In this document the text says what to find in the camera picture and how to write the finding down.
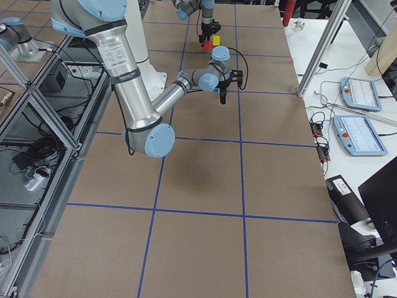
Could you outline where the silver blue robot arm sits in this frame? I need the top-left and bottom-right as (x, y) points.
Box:
(172, 0), (221, 44)
(51, 1), (231, 158)

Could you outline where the aluminium frame post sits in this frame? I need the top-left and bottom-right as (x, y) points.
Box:
(297, 0), (352, 97)

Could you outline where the black cardboard roll box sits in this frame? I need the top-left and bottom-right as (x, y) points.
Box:
(326, 175), (370, 225)

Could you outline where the yellow cube block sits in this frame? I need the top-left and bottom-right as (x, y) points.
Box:
(212, 35), (221, 47)

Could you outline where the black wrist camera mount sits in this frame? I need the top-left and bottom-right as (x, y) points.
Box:
(230, 70), (244, 89)

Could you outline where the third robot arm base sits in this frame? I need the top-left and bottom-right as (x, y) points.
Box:
(1, 17), (46, 63)

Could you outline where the white power strip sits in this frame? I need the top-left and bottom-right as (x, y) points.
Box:
(24, 173), (45, 191)

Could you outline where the white pedestal column base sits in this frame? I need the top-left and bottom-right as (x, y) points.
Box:
(125, 0), (167, 102)

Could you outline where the red cube block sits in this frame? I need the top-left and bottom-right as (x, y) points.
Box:
(203, 40), (213, 52)

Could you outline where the red cylinder object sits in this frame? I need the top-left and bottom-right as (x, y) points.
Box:
(282, 0), (296, 27)

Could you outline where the near blue teach pendant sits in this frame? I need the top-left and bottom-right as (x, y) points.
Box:
(332, 115), (388, 156)

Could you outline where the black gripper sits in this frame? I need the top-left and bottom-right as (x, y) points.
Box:
(200, 20), (221, 38)
(216, 81), (230, 105)

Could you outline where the black monitor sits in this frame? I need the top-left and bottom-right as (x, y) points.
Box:
(359, 158), (396, 242)

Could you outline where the blue teach pendant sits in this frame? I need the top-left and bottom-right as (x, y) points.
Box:
(332, 115), (388, 156)
(340, 77), (381, 112)

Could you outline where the far blue teach pendant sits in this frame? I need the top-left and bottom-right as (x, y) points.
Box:
(340, 77), (381, 112)

